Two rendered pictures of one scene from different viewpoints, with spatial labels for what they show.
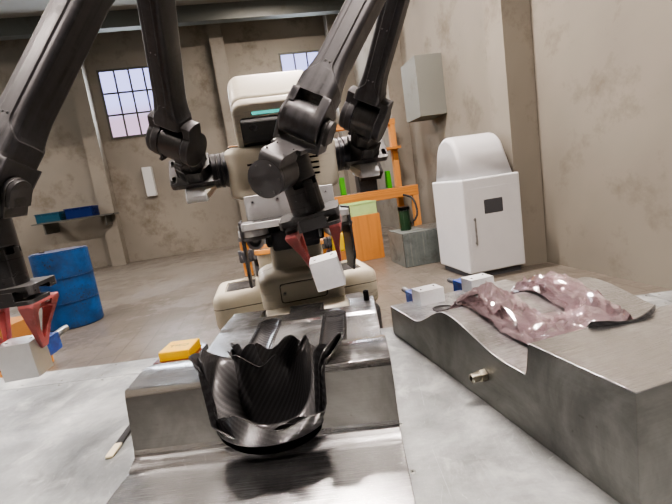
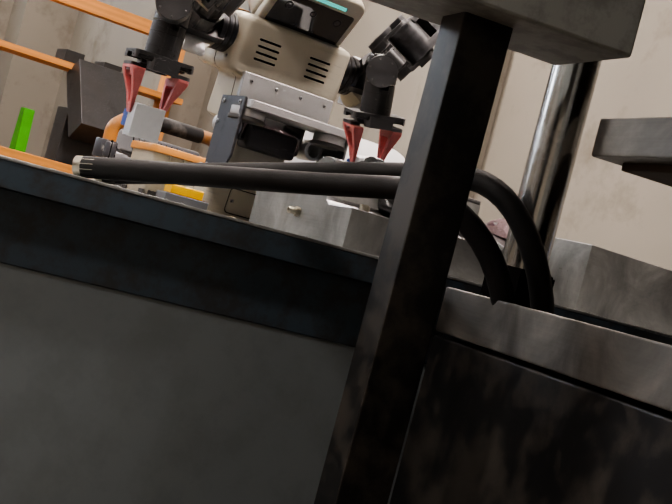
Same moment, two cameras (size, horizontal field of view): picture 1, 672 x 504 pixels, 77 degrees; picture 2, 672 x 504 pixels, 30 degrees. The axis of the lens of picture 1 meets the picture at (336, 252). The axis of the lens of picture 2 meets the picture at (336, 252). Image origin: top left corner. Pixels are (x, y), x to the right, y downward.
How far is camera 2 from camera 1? 1.73 m
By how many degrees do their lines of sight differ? 25
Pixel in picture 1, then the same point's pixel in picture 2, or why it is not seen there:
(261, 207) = (257, 91)
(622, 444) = (578, 274)
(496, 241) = not seen: hidden behind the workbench
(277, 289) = (227, 192)
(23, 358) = (154, 121)
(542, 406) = not seen: hidden behind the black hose
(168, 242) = not seen: outside the picture
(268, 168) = (389, 65)
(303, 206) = (380, 106)
